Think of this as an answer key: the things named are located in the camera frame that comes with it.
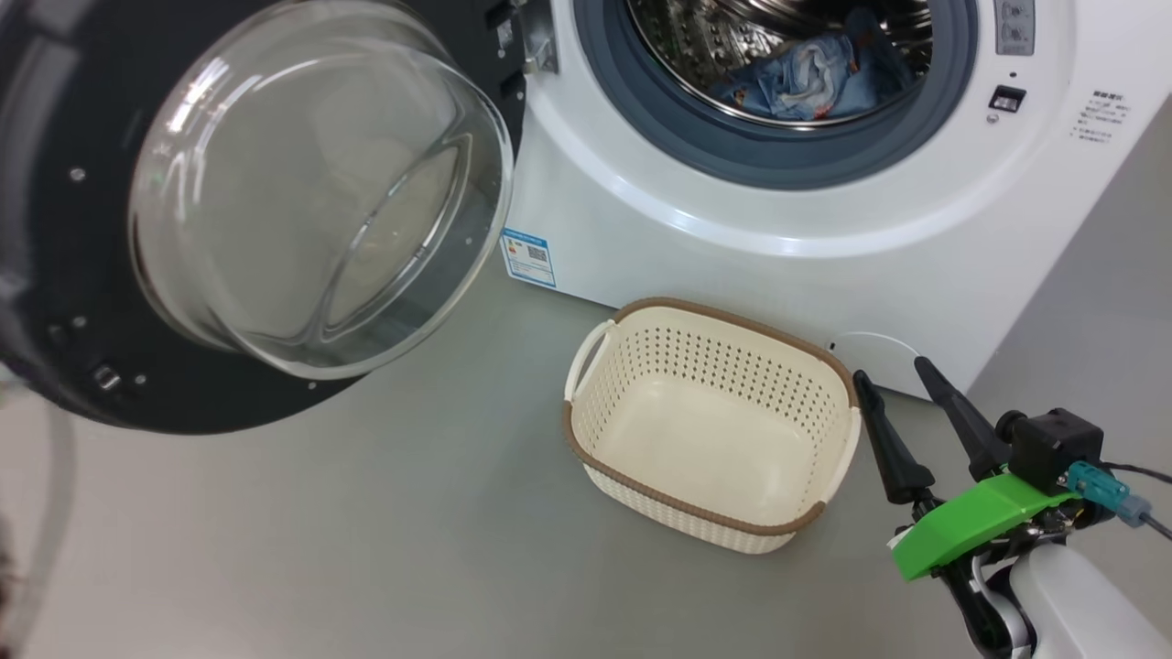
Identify grey warning sticker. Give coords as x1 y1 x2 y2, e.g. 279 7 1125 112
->
993 0 1036 56

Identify cream perforated laundry basket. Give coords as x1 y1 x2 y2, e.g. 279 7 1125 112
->
562 297 863 556

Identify stainless steel washing machine drum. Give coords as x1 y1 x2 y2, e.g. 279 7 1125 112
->
627 0 935 129

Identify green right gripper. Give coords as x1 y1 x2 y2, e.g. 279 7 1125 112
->
852 356 1086 582

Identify blue energy label sticker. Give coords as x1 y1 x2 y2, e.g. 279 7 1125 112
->
500 228 558 289

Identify grey rubber door gasket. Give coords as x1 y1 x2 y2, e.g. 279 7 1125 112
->
572 0 981 191

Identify blue patterned garment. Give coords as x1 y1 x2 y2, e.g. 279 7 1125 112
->
710 32 917 123

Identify black cable with teal connector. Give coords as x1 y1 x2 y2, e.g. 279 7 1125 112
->
1067 460 1172 541

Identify cream white garment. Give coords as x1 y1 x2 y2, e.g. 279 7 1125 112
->
787 50 854 115

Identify white front-load washing machine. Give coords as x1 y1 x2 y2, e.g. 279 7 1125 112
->
499 0 1172 401

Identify round white filter cover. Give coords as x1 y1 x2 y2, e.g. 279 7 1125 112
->
829 331 926 399

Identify black rimmed glass washer door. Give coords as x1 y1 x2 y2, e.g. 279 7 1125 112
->
0 0 527 436

